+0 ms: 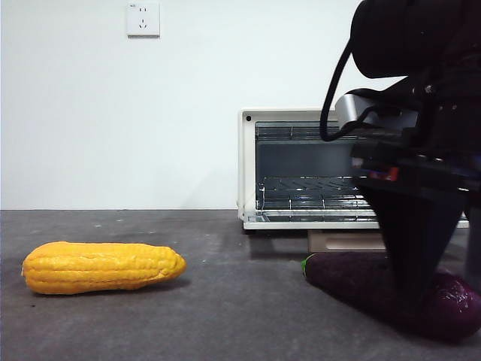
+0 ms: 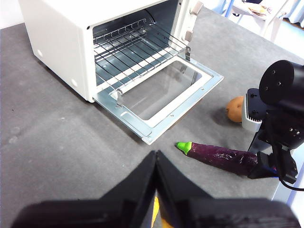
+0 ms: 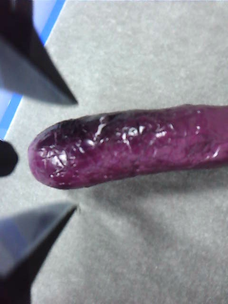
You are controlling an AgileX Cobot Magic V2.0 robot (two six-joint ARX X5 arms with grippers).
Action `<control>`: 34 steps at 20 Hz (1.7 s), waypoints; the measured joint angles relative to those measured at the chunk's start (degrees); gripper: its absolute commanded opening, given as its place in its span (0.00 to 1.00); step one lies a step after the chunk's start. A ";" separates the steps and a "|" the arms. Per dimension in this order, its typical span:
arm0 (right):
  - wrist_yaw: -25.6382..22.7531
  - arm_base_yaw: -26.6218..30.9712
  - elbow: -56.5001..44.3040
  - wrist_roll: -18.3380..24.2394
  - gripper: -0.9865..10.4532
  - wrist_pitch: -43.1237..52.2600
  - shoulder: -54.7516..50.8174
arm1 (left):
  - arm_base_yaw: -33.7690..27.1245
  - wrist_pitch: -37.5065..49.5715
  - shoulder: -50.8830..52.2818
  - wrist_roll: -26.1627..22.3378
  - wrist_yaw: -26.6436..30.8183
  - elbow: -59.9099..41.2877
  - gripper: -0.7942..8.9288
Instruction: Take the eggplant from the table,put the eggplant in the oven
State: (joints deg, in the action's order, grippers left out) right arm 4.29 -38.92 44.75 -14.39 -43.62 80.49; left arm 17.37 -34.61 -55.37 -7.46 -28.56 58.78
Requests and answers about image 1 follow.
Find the purple eggplant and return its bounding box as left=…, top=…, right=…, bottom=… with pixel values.
left=301, top=250, right=481, bottom=343

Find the oven door with beige handle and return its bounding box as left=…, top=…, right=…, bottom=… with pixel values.
left=242, top=208, right=470, bottom=253

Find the cream white toaster oven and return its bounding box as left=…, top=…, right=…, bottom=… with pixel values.
left=237, top=108, right=470, bottom=236

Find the yellow corn cob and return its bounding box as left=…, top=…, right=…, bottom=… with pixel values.
left=21, top=241, right=188, bottom=296

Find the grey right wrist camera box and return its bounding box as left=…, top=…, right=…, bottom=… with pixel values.
left=334, top=93, right=420, bottom=133

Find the metal wire oven rack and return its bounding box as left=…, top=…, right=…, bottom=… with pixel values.
left=255, top=175, right=379, bottom=212

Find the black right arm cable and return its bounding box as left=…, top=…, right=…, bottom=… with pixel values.
left=319, top=47, right=399, bottom=143

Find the white wall socket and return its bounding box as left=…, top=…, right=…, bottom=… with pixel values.
left=126, top=2, right=161, bottom=38

